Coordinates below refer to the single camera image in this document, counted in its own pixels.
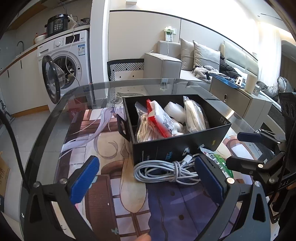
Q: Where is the white rope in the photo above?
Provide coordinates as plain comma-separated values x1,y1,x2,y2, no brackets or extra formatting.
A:
183,95,210,134

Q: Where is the grey usb cable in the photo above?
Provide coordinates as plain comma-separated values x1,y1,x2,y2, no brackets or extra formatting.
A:
133,153,204,185

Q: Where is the white foam block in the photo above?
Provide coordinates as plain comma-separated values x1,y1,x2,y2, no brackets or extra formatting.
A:
164,101,186,123

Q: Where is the red white mask packet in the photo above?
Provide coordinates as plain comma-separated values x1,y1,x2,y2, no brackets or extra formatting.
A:
147,99,174,138

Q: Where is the clear zip bag with cables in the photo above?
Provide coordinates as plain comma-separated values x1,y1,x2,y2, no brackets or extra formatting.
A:
135,101,159,143

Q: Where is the person's left hand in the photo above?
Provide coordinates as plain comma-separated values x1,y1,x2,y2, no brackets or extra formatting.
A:
134,233,152,241

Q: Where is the beige drawer cabinet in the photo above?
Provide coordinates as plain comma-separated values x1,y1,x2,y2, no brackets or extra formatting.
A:
210,77,272,130

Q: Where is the green white packet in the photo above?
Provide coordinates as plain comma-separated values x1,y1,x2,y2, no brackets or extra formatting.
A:
200,146,234,178

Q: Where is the white paper roll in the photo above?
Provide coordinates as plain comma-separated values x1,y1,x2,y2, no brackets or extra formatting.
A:
244,74,257,94

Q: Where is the cardboard box on floor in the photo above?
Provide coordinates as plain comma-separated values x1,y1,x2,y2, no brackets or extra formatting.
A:
0,152,10,197

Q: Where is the black jacket on sofa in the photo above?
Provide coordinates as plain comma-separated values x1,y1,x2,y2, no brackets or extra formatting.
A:
219,53,241,79

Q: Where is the grey fluffy cloth on sofa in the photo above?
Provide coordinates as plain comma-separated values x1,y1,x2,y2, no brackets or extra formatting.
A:
193,65,219,83

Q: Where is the grey cushion right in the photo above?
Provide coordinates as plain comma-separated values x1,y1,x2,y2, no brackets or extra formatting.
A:
193,41,220,70

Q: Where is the grey cushion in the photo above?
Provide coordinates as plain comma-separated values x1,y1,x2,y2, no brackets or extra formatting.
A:
193,41,220,70
180,38,194,71

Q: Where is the black cardboard box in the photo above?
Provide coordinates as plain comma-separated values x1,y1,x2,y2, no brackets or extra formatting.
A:
116,94,232,166

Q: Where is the grey cushion left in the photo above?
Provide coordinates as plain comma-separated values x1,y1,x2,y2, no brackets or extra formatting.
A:
180,38,194,71

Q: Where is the beige sofa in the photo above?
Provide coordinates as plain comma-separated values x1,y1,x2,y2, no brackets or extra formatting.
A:
144,38,259,90

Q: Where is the black patterned chair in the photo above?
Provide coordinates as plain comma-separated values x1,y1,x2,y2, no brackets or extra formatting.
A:
107,58,144,81

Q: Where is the white washing machine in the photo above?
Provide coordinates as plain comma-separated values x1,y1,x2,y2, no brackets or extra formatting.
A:
37,30,92,111

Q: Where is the black pressure cooker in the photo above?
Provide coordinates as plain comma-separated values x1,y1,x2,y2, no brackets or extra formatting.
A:
45,14,70,37

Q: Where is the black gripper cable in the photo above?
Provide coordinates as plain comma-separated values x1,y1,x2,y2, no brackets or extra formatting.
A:
0,108,31,193

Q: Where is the wall socket with charger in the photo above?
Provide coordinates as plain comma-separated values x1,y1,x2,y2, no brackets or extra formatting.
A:
164,26,177,42

